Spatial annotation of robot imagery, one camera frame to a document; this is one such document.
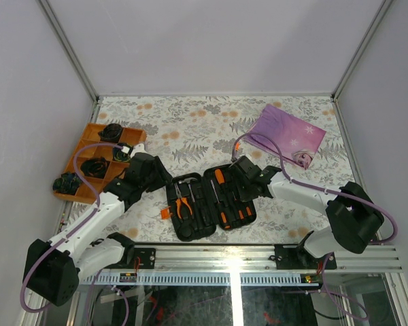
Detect small claw hammer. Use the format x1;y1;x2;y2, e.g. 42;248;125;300
178;178;200;204

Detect orange handled pliers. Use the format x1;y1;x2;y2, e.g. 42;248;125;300
174;183;192;221

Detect orange handled screwdriver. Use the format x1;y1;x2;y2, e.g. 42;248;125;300
214;169;228;196

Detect orange black utility tool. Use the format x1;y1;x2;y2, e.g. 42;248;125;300
235;200;245;220

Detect black plastic tool case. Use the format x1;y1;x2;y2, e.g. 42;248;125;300
160;164;257;242

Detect black handled screwdriver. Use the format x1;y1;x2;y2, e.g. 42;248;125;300
210;180;231;230

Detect orange metal file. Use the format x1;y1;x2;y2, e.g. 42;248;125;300
231;141;240;162

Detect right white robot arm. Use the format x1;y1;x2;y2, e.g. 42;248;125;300
228;156;384;268

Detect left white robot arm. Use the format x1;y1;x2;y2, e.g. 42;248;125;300
20;152;172;312

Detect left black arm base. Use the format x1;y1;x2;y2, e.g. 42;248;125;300
118;247;156;270

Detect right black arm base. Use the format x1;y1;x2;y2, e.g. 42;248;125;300
274;240;326;270

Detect dark rolled band middle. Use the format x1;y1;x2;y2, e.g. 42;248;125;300
112;143;133;163

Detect dark rolled band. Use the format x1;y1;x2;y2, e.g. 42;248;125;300
112;143;133;163
80;157;109;179
98;123;123;143

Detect dark rolled band lower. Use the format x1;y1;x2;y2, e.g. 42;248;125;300
80;157;109;179

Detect dark rolled band top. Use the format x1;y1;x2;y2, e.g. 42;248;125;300
98;123;123;143

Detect purple printed pouch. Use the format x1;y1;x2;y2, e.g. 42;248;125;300
243;104;326;169

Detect dark rolled band outside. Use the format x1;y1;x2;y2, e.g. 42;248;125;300
52;172;82;196

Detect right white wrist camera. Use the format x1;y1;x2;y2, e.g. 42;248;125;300
240;154;254;163

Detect aluminium front rail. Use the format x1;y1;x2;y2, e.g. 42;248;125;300
82;244;403;286

